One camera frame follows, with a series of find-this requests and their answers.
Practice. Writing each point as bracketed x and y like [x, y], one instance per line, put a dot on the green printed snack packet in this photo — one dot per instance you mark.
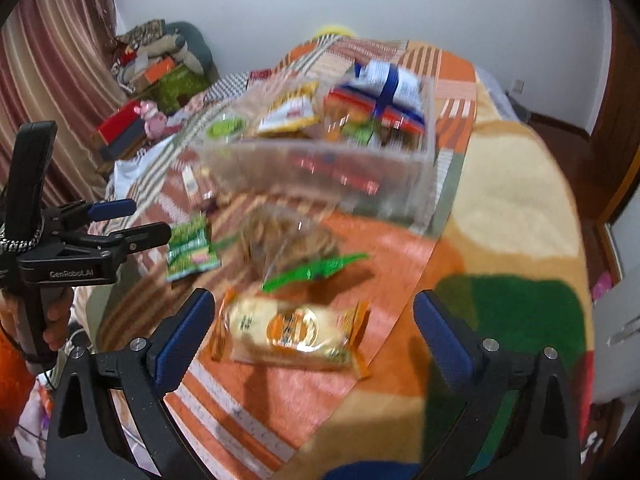
[192, 250]

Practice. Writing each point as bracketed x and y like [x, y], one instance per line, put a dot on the pink toy figure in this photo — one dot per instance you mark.
[152, 120]

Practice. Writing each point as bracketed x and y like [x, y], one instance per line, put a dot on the yellow white snack packet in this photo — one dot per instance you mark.
[290, 112]

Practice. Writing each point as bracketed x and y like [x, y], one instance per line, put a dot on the orange bread packet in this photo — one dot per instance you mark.
[290, 332]

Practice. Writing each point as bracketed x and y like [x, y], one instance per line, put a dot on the small pink object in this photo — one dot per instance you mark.
[602, 285]

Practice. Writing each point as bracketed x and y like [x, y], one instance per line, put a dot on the grey bed sheet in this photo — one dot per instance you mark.
[500, 92]

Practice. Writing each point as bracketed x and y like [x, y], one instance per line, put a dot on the dark patterned cloth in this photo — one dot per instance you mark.
[142, 32]

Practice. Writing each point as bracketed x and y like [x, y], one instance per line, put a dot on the person's left hand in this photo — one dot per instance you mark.
[60, 320]

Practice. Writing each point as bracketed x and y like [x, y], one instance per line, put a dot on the striped patchwork blanket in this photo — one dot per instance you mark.
[280, 410]

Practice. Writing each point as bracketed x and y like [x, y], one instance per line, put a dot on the white bedside cabinet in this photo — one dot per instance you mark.
[617, 340]

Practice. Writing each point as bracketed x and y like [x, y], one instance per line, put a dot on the checkered patchwork quilt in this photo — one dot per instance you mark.
[235, 87]

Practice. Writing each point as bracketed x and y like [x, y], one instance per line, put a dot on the blue white snack packet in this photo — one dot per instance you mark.
[397, 80]

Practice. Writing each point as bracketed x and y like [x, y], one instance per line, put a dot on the wooden door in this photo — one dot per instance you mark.
[620, 110]

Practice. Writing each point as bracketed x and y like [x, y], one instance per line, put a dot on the dark grey box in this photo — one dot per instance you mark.
[125, 147]

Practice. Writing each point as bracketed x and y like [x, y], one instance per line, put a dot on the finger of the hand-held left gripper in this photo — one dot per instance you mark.
[112, 209]
[145, 237]

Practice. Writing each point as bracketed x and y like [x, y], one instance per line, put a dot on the teal pillow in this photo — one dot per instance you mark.
[195, 45]

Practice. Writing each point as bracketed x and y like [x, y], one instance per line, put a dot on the white cloth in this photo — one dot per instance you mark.
[132, 175]

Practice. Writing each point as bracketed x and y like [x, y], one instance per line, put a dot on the wall socket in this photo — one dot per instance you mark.
[518, 86]

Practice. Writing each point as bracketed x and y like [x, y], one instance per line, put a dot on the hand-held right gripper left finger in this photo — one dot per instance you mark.
[182, 340]

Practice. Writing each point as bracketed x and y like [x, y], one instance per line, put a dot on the red box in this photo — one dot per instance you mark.
[120, 120]

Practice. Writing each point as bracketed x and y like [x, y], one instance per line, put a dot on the clear plastic storage box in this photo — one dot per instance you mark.
[320, 180]

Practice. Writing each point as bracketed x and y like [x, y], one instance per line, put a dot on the beige fleece blanket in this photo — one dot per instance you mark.
[510, 230]

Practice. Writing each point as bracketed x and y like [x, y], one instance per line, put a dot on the green-edged clear biscuit packet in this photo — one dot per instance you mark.
[290, 245]

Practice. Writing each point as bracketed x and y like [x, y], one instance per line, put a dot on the orange cardboard box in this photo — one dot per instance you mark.
[157, 72]

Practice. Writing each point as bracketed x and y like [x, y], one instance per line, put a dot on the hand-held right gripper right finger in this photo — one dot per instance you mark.
[445, 345]

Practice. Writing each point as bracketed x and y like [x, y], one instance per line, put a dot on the green jelly cup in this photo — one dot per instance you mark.
[225, 127]

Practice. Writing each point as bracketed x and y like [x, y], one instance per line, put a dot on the long cracker bar packet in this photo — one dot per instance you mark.
[194, 184]

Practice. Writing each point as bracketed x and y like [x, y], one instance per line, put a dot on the orange white snack packet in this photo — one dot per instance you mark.
[360, 107]

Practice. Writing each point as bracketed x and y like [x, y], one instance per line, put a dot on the striped brown curtain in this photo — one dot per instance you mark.
[55, 60]

